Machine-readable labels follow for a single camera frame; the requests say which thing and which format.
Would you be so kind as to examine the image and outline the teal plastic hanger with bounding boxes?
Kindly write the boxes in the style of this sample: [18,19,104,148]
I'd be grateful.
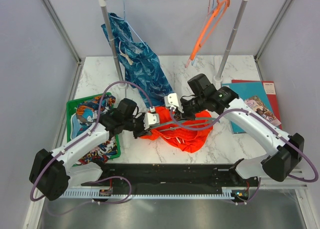
[149,117,221,132]

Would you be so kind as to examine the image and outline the orange shorts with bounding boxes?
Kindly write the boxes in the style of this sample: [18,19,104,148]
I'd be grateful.
[141,106,213,153]

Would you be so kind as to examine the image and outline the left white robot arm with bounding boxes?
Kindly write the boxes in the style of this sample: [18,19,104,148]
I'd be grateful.
[29,98,160,201]

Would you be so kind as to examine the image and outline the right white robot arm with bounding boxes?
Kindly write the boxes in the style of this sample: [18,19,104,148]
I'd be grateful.
[178,73,305,186]

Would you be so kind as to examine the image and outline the colourful comic print shorts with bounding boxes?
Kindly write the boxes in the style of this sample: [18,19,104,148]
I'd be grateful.
[70,94,119,164]

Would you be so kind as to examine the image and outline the blue patterned shorts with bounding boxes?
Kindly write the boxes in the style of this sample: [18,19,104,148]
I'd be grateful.
[108,13,174,107]

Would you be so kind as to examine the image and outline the orange plastic hanger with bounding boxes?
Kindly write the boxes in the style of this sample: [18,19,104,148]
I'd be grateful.
[189,0,231,62]

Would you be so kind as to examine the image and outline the teal folder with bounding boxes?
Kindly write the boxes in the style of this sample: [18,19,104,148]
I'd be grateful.
[220,80,273,135]

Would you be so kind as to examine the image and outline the green plastic basket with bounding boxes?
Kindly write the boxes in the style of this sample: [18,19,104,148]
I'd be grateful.
[66,91,122,160]

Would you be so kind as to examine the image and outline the red book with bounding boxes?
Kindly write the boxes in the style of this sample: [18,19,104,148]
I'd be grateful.
[231,79,282,129]

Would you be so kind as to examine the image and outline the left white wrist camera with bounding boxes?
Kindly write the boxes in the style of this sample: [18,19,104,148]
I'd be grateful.
[143,106,160,130]

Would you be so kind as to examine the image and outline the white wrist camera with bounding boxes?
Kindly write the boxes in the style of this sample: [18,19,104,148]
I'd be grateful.
[164,93,184,114]
[143,106,160,130]

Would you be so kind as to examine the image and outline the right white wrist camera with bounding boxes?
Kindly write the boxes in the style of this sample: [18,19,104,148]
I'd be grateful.
[164,93,184,114]

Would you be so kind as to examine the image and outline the pink wire hanger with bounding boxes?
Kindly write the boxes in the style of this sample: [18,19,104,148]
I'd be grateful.
[185,0,224,68]

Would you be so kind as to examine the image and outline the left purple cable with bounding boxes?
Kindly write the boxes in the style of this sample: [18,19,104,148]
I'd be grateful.
[29,81,156,205]

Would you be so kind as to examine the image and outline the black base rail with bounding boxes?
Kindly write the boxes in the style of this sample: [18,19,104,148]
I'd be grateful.
[96,163,258,194]

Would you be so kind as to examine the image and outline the white cable duct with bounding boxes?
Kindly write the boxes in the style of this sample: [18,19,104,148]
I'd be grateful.
[59,187,250,200]

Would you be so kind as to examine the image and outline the light blue wire hanger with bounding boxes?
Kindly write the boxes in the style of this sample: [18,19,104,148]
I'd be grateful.
[122,0,149,47]

